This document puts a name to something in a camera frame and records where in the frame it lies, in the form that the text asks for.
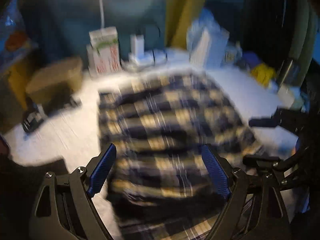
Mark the white desk lamp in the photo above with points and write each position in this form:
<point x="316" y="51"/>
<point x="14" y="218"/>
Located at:
<point x="102" y="16"/>

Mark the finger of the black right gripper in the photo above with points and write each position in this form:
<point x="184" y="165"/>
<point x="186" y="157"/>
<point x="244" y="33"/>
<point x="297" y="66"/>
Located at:
<point x="257" y="160"/>
<point x="263" y="122"/>

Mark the white green milk carton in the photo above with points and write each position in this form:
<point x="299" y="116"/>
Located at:
<point x="103" y="52"/>

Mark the brown cardboard box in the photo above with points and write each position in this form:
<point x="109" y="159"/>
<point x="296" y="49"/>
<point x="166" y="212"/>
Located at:
<point x="13" y="84"/>

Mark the yellow curtain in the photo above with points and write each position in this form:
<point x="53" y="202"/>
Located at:
<point x="179" y="16"/>

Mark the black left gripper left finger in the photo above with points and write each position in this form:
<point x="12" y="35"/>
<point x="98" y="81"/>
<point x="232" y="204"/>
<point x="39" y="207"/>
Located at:
<point x="63" y="207"/>

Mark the yellow small object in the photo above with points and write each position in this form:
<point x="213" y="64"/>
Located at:
<point x="263" y="74"/>

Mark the black folded cloth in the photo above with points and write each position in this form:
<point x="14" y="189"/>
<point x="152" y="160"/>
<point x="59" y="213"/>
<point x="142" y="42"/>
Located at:
<point x="19" y="187"/>

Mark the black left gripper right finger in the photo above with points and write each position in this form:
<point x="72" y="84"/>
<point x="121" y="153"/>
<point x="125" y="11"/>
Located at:
<point x="254" y="207"/>

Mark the white power strip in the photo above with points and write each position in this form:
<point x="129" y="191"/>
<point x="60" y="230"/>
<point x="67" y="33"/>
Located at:
<point x="149" y="58"/>

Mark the beige plastic food container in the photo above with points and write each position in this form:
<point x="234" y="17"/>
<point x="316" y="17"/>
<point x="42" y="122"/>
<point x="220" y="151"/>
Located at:
<point x="61" y="77"/>

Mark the white perforated plastic basket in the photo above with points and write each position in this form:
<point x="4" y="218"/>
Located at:
<point x="206" y="44"/>

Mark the white charger plug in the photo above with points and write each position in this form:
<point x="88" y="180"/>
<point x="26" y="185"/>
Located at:
<point x="137" y="45"/>

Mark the plaid blue beige pants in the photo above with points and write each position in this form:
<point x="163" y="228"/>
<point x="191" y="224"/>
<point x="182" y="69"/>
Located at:
<point x="159" y="186"/>

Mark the white cartoon mug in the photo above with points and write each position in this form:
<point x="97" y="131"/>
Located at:
<point x="233" y="53"/>

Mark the snack bag with orange print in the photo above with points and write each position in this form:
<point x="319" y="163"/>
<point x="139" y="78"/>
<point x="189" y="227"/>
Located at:
<point x="15" y="42"/>

